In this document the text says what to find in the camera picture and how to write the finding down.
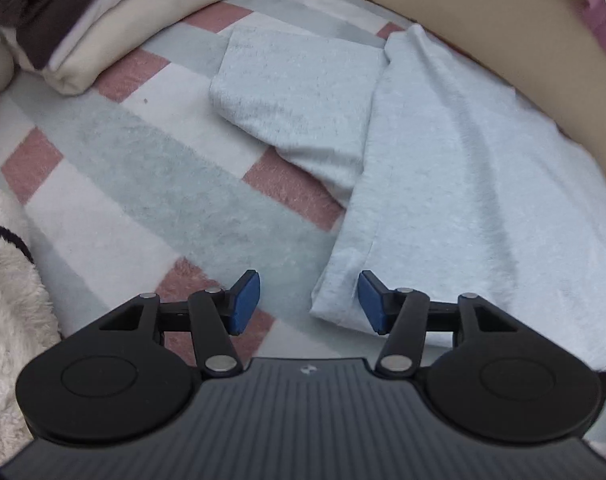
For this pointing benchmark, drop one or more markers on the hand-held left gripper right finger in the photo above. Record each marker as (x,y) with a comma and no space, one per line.
(373,302)

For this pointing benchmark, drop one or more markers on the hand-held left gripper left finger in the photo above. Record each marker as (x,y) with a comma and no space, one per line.
(244,302)

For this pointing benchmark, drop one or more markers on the light grey shirt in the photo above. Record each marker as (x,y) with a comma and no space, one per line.
(458,185)

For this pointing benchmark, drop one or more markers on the checked blanket with bear print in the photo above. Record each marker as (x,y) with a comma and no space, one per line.
(148,170)

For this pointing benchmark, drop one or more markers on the white fluffy mat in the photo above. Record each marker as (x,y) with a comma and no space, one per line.
(8,310)

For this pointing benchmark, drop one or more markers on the folded cream garment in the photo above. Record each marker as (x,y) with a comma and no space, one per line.
(148,15)

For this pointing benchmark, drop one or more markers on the beige bed base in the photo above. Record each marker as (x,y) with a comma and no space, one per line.
(483,5)

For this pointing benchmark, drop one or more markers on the folded dark brown garment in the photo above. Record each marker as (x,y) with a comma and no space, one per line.
(58,15)

